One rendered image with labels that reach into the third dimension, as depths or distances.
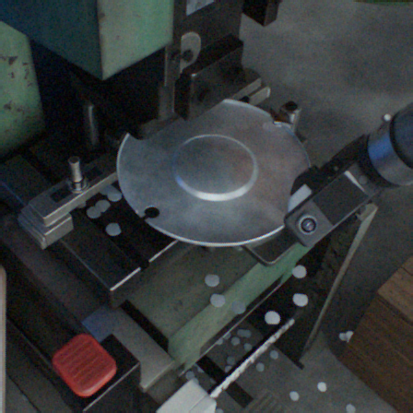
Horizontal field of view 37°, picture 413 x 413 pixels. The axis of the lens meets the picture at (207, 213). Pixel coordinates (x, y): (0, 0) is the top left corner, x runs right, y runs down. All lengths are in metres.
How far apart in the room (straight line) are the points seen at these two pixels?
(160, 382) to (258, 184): 0.32
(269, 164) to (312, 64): 1.49
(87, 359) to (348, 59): 1.89
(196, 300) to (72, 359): 0.25
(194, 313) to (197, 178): 0.20
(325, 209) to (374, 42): 1.91
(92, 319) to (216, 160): 0.30
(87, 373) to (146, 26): 0.41
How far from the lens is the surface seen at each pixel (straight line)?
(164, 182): 0.91
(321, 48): 2.50
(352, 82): 2.38
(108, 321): 0.95
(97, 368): 0.79
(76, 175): 0.92
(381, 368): 1.58
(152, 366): 0.91
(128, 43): 0.64
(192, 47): 0.78
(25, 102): 1.05
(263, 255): 0.85
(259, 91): 1.14
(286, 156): 0.97
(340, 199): 0.73
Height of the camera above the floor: 1.48
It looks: 53 degrees down
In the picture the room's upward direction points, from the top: 7 degrees clockwise
